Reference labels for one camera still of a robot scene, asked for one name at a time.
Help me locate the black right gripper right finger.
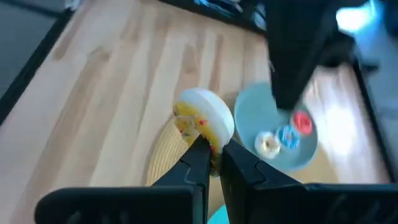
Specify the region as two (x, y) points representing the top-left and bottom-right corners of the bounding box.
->
(220, 139), (398, 224)

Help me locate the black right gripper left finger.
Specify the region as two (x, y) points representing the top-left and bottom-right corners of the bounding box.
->
(34, 135), (212, 224)

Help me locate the small red donut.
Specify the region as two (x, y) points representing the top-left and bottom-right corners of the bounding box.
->
(290, 110), (314, 136)

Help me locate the light blue plate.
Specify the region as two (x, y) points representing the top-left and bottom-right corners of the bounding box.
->
(233, 81), (319, 170)

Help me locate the round woven tan placemat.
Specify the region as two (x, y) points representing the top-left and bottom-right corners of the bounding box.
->
(146, 118), (340, 185)

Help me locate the small white donut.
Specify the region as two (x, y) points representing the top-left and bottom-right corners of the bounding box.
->
(254, 130), (282, 160)

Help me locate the small blue donut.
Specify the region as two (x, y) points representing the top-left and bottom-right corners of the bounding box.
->
(276, 124), (301, 151)

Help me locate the black aluminium table frame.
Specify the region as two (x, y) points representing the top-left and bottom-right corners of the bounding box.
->
(0, 0), (398, 184)

